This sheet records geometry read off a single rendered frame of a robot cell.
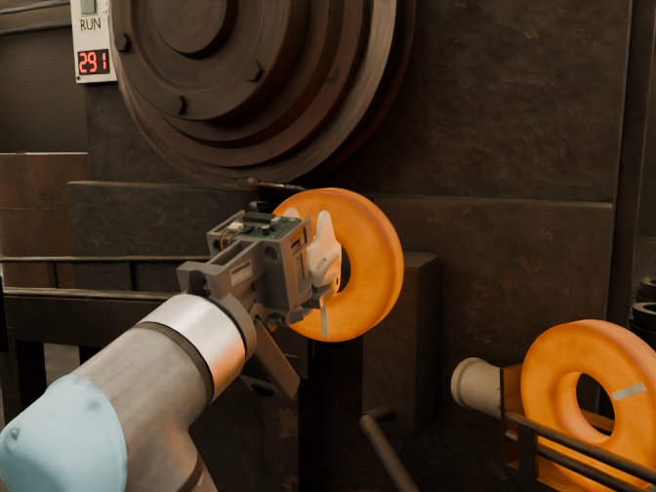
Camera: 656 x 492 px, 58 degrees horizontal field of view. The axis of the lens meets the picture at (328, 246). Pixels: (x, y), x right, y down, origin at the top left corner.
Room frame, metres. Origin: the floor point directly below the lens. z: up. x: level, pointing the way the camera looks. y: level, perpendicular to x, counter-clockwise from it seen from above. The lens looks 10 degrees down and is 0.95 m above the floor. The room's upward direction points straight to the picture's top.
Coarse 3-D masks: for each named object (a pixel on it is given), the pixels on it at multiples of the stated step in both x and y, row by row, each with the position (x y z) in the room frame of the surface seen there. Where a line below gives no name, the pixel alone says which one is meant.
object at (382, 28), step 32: (384, 0) 0.74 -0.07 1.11; (384, 32) 0.74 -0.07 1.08; (384, 64) 0.74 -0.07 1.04; (128, 96) 0.93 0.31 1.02; (352, 96) 0.76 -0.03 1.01; (384, 96) 0.80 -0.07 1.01; (352, 128) 0.76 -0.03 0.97; (192, 160) 0.88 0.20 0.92; (288, 160) 0.80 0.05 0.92; (320, 160) 0.78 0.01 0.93
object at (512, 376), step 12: (504, 372) 0.58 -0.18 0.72; (516, 372) 0.58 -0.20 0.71; (504, 384) 0.57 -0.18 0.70; (516, 384) 0.58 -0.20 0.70; (504, 396) 0.57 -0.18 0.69; (516, 396) 0.58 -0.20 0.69; (504, 408) 0.57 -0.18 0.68; (516, 408) 0.58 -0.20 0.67; (504, 420) 0.57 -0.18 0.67; (504, 432) 0.57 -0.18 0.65; (504, 444) 0.57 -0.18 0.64; (504, 456) 0.57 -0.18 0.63; (516, 456) 0.57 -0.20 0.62; (504, 468) 0.57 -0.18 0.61
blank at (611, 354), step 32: (544, 352) 0.56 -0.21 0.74; (576, 352) 0.52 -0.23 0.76; (608, 352) 0.49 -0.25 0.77; (640, 352) 0.48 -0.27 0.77; (544, 384) 0.55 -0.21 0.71; (576, 384) 0.56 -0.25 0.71; (608, 384) 0.49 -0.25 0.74; (640, 384) 0.47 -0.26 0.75; (544, 416) 0.55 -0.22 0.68; (576, 416) 0.54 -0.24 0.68; (640, 416) 0.46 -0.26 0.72; (608, 448) 0.49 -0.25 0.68; (640, 448) 0.46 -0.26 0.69; (576, 480) 0.51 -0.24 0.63; (640, 480) 0.46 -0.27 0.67
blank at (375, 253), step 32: (320, 192) 0.58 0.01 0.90; (352, 192) 0.59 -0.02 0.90; (352, 224) 0.57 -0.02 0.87; (384, 224) 0.57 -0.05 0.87; (352, 256) 0.57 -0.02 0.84; (384, 256) 0.55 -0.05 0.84; (352, 288) 0.57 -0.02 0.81; (384, 288) 0.55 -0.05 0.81; (320, 320) 0.58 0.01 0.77; (352, 320) 0.56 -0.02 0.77
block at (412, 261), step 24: (408, 264) 0.73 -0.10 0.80; (432, 264) 0.76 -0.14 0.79; (408, 288) 0.72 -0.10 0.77; (432, 288) 0.76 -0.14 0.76; (408, 312) 0.72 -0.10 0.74; (432, 312) 0.76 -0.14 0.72; (384, 336) 0.73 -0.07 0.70; (408, 336) 0.72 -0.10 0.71; (432, 336) 0.77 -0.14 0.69; (384, 360) 0.73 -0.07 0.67; (408, 360) 0.72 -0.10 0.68; (432, 360) 0.77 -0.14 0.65; (384, 384) 0.73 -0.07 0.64; (408, 384) 0.72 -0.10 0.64; (432, 384) 0.77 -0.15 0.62; (408, 408) 0.72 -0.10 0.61; (432, 408) 0.78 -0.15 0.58; (384, 432) 0.73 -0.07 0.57; (408, 432) 0.72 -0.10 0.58
